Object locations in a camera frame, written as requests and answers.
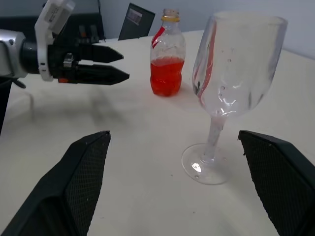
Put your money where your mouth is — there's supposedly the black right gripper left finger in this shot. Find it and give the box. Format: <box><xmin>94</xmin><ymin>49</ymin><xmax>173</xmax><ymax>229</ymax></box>
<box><xmin>0</xmin><ymin>130</ymin><xmax>111</xmax><ymax>236</ymax></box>

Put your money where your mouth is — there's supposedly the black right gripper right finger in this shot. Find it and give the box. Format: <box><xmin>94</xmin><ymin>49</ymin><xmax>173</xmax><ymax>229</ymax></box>
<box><xmin>237</xmin><ymin>130</ymin><xmax>315</xmax><ymax>236</ymax></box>

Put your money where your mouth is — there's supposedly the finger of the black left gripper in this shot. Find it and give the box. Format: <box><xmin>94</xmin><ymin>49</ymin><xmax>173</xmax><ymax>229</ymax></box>
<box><xmin>73</xmin><ymin>63</ymin><xmax>130</xmax><ymax>86</ymax></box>
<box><xmin>92</xmin><ymin>43</ymin><xmax>125</xmax><ymax>64</ymax></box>

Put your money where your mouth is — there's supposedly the orange soda bottle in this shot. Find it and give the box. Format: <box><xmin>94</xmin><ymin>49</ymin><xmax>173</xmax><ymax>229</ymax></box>
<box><xmin>150</xmin><ymin>8</ymin><xmax>186</xmax><ymax>97</ymax></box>

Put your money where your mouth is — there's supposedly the clear plastic wine glass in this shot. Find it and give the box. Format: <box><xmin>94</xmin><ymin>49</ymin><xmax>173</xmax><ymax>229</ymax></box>
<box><xmin>181</xmin><ymin>11</ymin><xmax>288</xmax><ymax>185</ymax></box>

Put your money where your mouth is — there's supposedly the black box on table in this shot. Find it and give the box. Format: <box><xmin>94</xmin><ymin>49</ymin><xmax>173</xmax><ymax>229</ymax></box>
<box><xmin>118</xmin><ymin>2</ymin><xmax>156</xmax><ymax>41</ymax></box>

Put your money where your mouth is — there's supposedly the black background equipment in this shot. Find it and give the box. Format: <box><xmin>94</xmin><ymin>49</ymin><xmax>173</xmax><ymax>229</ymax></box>
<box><xmin>0</xmin><ymin>14</ymin><xmax>105</xmax><ymax>44</ymax></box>

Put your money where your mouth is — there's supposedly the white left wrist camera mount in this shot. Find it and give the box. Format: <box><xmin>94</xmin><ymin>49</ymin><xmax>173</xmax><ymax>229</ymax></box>
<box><xmin>34</xmin><ymin>0</ymin><xmax>76</xmax><ymax>82</ymax></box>

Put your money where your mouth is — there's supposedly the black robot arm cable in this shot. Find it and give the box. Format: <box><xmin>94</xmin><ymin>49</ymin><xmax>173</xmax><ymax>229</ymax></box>
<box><xmin>10</xmin><ymin>77</ymin><xmax>27</xmax><ymax>89</ymax></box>

